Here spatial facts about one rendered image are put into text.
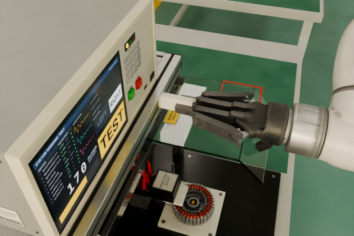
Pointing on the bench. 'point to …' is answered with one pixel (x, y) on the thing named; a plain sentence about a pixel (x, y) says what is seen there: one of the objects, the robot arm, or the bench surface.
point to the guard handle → (262, 146)
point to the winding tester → (61, 80)
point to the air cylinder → (139, 200)
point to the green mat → (287, 83)
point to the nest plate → (171, 219)
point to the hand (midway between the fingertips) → (177, 103)
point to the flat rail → (128, 189)
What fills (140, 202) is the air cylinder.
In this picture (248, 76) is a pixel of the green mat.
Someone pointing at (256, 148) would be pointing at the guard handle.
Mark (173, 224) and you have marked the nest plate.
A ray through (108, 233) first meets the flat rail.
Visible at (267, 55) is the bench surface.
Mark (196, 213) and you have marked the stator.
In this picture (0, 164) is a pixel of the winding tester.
